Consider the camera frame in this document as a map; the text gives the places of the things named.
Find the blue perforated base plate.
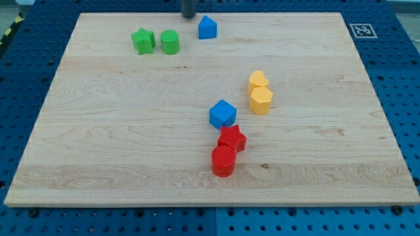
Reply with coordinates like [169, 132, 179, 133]
[1, 1, 419, 235]

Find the white fiducial marker tag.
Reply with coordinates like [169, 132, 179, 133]
[349, 24, 377, 39]

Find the red cylinder block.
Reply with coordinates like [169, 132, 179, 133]
[211, 146, 236, 178]

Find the blue triangle block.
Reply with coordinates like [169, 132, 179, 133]
[198, 16, 217, 39]

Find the yellow hexagon block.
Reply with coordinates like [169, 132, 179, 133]
[249, 87, 273, 115]

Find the red star block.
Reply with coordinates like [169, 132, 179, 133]
[217, 125, 247, 153]

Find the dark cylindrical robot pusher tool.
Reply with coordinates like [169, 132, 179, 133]
[180, 0, 196, 19]

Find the blue cube block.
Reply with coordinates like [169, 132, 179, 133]
[209, 100, 237, 130]

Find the green cylinder block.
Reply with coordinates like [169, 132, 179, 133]
[160, 29, 180, 55]

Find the yellow heart block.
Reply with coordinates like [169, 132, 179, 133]
[247, 70, 269, 95]

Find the green star block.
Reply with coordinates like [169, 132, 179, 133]
[131, 28, 156, 55]

